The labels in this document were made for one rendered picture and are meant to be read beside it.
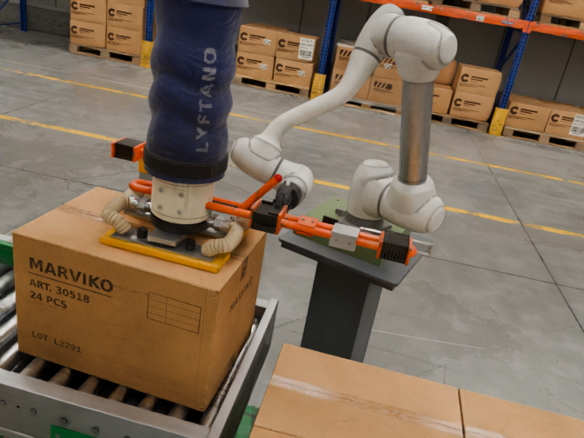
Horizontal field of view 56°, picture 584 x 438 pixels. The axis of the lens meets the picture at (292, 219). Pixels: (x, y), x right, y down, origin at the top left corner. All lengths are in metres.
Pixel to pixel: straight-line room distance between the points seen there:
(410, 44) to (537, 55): 8.42
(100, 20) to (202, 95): 8.17
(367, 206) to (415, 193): 0.23
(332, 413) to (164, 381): 0.50
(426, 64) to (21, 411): 1.51
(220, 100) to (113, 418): 0.86
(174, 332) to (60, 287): 0.34
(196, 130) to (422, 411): 1.08
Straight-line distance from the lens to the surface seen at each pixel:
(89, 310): 1.62
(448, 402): 1.90
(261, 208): 1.51
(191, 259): 1.48
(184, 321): 1.49
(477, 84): 8.69
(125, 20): 9.34
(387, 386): 1.87
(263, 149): 1.77
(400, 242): 1.46
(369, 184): 2.10
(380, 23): 1.86
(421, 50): 1.75
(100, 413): 1.59
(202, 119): 1.40
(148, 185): 1.62
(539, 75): 10.19
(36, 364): 1.81
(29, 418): 1.73
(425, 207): 2.00
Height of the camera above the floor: 1.69
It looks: 24 degrees down
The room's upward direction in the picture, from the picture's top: 10 degrees clockwise
